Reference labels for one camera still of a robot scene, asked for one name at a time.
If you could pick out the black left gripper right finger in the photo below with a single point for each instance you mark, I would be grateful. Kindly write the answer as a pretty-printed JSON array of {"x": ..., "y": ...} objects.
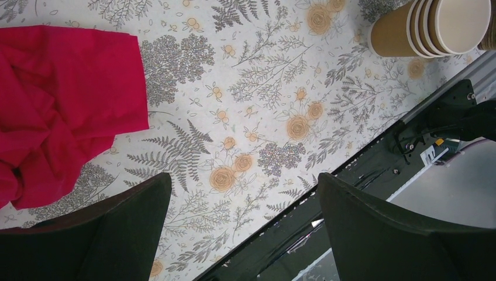
[{"x": 372, "y": 239}]

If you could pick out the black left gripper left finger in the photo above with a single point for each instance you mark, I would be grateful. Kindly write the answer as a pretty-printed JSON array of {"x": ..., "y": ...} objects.
[{"x": 113, "y": 239}]

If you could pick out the red cloth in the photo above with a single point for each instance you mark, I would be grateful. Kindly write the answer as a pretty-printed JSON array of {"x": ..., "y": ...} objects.
[{"x": 66, "y": 93}]

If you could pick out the floral patterned table mat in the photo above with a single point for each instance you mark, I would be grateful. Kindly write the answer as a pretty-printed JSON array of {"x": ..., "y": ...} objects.
[{"x": 248, "y": 102}]

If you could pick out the stack of brown paper cups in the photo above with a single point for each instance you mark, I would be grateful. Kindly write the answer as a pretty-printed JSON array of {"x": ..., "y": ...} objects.
[{"x": 431, "y": 29}]

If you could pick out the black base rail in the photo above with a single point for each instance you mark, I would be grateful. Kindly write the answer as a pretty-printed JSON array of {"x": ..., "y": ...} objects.
[{"x": 380, "y": 169}]

